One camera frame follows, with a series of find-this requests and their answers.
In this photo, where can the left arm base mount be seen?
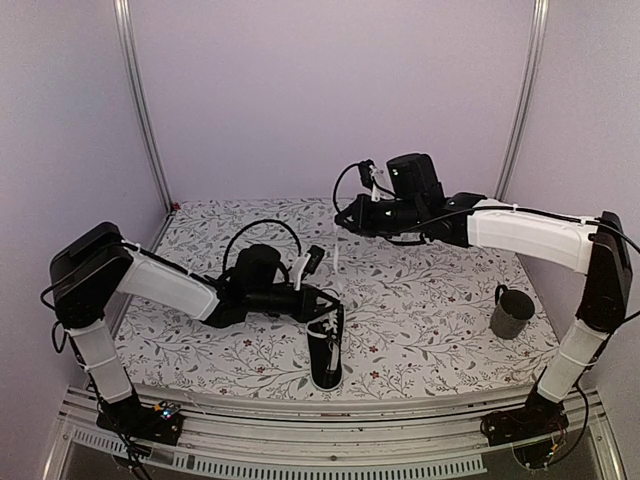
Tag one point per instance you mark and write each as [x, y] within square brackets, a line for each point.
[130, 418]

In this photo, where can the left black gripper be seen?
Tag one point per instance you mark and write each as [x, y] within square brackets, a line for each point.
[306, 310]

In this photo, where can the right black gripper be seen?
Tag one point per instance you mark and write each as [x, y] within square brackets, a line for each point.
[361, 220]

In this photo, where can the aluminium frame post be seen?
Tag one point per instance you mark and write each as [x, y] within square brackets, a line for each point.
[532, 62]
[126, 37]

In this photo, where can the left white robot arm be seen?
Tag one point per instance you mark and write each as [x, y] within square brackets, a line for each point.
[86, 274]

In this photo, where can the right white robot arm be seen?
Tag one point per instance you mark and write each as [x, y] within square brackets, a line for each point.
[595, 247]

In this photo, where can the grey metal mug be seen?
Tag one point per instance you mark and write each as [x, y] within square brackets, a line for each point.
[512, 312]

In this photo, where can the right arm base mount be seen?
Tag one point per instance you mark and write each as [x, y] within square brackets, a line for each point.
[534, 418]

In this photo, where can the right aluminium frame post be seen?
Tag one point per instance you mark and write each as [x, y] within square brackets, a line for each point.
[532, 62]

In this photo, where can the black white canvas sneaker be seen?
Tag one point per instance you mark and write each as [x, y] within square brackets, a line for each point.
[324, 345]

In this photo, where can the front aluminium rail frame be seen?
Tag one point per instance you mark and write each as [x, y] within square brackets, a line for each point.
[226, 437]

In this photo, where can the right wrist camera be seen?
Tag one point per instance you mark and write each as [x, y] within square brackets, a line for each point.
[369, 173]

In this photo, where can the left aluminium frame post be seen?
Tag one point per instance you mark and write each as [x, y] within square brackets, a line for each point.
[126, 37]

